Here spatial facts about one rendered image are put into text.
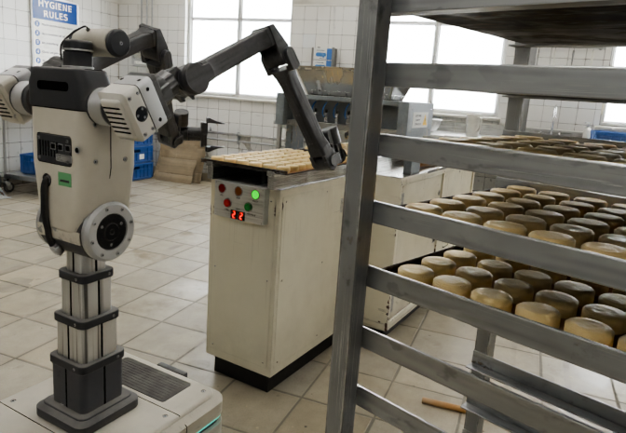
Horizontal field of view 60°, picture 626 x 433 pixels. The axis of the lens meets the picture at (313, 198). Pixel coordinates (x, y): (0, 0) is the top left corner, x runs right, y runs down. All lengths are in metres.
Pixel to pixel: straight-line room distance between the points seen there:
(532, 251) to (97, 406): 1.35
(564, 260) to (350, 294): 0.28
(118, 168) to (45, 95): 0.25
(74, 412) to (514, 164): 1.40
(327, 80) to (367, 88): 2.03
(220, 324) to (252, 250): 0.38
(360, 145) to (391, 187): 1.83
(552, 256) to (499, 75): 0.20
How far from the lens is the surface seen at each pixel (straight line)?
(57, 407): 1.76
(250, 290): 2.17
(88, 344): 1.63
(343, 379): 0.80
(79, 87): 1.41
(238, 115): 6.59
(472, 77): 0.65
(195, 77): 1.41
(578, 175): 0.60
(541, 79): 0.62
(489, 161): 0.64
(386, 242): 2.59
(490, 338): 1.18
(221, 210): 2.14
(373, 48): 0.69
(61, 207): 1.51
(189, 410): 1.76
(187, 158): 6.75
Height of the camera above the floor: 1.21
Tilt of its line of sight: 11 degrees down
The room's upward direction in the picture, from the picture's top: 4 degrees clockwise
